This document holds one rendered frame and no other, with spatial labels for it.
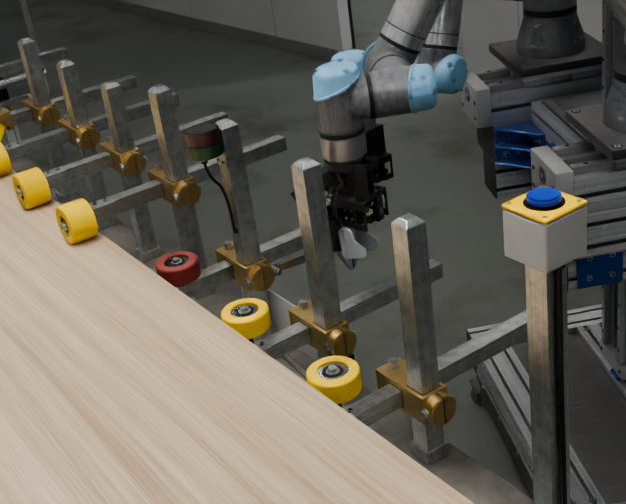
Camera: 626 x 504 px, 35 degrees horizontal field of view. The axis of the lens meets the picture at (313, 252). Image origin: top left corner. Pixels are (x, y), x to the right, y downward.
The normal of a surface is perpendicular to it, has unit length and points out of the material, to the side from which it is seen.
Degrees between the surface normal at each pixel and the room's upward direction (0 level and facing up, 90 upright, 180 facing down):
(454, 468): 0
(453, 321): 0
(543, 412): 90
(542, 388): 90
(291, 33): 90
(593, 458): 0
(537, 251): 90
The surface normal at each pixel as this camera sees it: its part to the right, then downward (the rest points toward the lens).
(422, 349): 0.57, 0.31
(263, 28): -0.78, 0.37
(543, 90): 0.14, 0.44
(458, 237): -0.13, -0.88
